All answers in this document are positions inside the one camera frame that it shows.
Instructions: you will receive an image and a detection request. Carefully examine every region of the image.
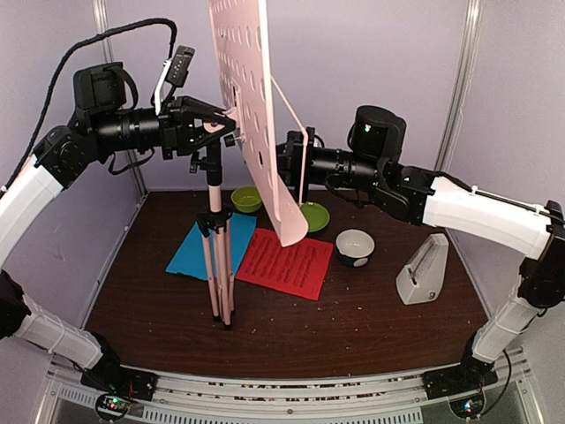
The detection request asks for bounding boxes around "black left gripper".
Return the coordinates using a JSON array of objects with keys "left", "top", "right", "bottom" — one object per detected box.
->
[{"left": 90, "top": 93, "right": 236, "bottom": 158}]

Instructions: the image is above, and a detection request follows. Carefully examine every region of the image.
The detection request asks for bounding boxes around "pink music stand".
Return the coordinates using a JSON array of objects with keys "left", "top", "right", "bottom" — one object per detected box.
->
[{"left": 197, "top": 1, "right": 308, "bottom": 328}]

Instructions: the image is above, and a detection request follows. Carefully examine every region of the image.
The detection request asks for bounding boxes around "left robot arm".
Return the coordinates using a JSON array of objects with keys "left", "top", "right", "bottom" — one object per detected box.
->
[{"left": 1, "top": 62, "right": 240, "bottom": 325}]

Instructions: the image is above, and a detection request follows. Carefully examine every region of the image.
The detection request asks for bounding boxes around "small green bowl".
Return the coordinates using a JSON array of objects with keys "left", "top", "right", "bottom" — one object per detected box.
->
[{"left": 230, "top": 186, "right": 262, "bottom": 214}]

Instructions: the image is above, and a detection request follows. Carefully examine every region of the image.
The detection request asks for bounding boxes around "green plate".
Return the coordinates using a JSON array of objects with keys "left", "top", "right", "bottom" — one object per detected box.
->
[{"left": 300, "top": 202, "right": 330, "bottom": 232}]

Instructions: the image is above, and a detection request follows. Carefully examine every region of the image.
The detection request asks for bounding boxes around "white bowl dark outside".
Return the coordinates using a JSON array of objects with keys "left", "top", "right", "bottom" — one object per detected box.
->
[{"left": 335, "top": 229, "right": 375, "bottom": 268}]

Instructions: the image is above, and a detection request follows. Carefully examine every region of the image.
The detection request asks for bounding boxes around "red sheet music mat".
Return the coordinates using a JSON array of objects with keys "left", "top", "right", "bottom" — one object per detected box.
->
[{"left": 236, "top": 228, "right": 334, "bottom": 301}]

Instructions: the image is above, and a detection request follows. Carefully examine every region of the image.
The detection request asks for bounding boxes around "blue cloth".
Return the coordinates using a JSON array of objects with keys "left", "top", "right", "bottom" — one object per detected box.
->
[{"left": 166, "top": 213, "right": 257, "bottom": 281}]

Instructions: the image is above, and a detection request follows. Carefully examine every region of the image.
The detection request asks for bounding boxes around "grey metronome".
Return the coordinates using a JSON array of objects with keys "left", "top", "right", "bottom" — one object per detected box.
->
[{"left": 395, "top": 233, "right": 449, "bottom": 306}]

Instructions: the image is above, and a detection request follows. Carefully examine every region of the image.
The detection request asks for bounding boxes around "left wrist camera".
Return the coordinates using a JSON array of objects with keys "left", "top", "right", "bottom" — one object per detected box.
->
[{"left": 154, "top": 45, "right": 195, "bottom": 116}]

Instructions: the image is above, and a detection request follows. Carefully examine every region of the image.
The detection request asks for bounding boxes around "aluminium front rail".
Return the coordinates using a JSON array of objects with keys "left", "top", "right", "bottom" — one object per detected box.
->
[{"left": 43, "top": 348, "right": 535, "bottom": 424}]

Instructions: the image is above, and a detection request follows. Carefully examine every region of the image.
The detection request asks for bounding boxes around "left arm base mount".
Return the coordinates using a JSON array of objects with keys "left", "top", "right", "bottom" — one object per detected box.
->
[{"left": 80, "top": 367, "right": 158, "bottom": 422}]

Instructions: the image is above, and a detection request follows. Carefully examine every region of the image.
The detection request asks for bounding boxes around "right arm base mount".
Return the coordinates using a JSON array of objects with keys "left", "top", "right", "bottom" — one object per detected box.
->
[{"left": 422, "top": 365, "right": 498, "bottom": 420}]

